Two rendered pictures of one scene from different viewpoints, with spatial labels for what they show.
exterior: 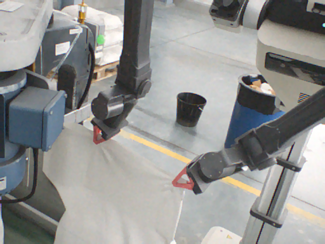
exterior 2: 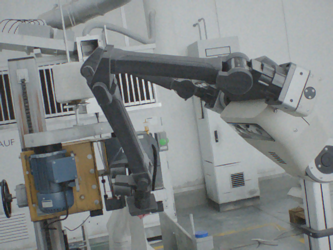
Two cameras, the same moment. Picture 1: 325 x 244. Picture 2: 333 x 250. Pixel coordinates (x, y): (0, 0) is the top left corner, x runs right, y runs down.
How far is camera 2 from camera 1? 1.54 m
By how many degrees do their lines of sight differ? 57
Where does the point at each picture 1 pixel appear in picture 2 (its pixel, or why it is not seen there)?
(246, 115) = not seen: outside the picture
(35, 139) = (52, 176)
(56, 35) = not seen: hidden behind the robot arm
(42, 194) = not seen: outside the picture
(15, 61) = (44, 141)
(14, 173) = (56, 199)
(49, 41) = (116, 144)
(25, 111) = (48, 163)
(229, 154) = (119, 177)
